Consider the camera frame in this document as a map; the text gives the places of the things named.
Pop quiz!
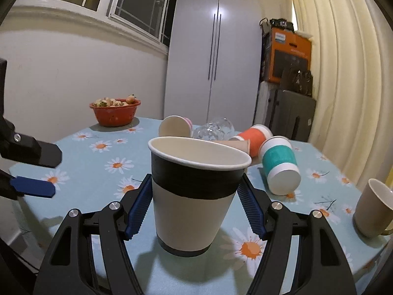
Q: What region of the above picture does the black and white paper cup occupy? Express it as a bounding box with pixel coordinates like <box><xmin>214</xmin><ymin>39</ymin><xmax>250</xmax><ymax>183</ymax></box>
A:
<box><xmin>148</xmin><ymin>136</ymin><xmax>252</xmax><ymax>257</ymax></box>

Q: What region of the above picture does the teal banded paper cup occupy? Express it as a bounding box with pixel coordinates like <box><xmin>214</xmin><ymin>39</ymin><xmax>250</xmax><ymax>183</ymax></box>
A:
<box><xmin>259</xmin><ymin>136</ymin><xmax>301</xmax><ymax>196</ymax></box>

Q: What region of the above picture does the brown kraft paper cup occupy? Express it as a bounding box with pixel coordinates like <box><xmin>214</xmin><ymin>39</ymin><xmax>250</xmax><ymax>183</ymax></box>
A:
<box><xmin>213</xmin><ymin>139</ymin><xmax>251</xmax><ymax>155</ymax></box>

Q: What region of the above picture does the orange banded paper cup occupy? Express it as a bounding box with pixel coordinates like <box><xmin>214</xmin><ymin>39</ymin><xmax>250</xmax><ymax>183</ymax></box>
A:
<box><xmin>230</xmin><ymin>125</ymin><xmax>273</xmax><ymax>158</ymax></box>

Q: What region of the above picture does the pink banded paper cup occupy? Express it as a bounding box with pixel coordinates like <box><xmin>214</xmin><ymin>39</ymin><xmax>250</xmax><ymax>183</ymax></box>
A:
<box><xmin>158</xmin><ymin>115</ymin><xmax>193</xmax><ymax>137</ymax></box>

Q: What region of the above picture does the beige ceramic mug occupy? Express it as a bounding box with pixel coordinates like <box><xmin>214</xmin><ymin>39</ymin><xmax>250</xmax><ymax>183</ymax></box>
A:
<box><xmin>353</xmin><ymin>178</ymin><xmax>393</xmax><ymax>238</ymax></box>

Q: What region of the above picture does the blue daisy tablecloth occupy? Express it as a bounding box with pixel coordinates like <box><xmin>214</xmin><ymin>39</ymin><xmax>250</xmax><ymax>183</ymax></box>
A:
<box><xmin>10</xmin><ymin>118</ymin><xmax>388</xmax><ymax>294</ymax></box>

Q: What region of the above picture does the red bowl of fruit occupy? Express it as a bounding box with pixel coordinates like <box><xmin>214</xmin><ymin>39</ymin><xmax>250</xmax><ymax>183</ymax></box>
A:
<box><xmin>89</xmin><ymin>95</ymin><xmax>141</xmax><ymax>127</ymax></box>

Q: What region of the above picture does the dark grey suitcase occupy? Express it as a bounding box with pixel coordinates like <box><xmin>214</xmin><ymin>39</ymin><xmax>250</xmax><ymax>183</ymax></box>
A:
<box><xmin>265</xmin><ymin>89</ymin><xmax>316</xmax><ymax>142</ymax></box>

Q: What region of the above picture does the clear glass tumbler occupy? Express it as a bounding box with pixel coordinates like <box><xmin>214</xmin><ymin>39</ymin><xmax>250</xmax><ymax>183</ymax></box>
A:
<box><xmin>192</xmin><ymin>117</ymin><xmax>235</xmax><ymax>141</ymax></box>

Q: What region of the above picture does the white double-door wardrobe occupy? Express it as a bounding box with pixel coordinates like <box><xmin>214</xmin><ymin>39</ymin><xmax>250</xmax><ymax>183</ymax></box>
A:
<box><xmin>164</xmin><ymin>0</ymin><xmax>262</xmax><ymax>131</ymax></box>

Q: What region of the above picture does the orange cardboard box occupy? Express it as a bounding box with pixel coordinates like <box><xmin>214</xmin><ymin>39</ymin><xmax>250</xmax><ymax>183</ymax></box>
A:
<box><xmin>260</xmin><ymin>27</ymin><xmax>312</xmax><ymax>83</ymax></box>

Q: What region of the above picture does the cream curtain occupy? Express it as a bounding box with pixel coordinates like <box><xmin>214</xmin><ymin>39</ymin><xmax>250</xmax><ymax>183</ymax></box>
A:
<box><xmin>293</xmin><ymin>0</ymin><xmax>392</xmax><ymax>189</ymax></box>

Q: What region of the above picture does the black camera on box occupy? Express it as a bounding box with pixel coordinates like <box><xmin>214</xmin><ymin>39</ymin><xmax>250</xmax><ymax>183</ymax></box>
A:
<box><xmin>269</xmin><ymin>18</ymin><xmax>295</xmax><ymax>33</ymax></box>

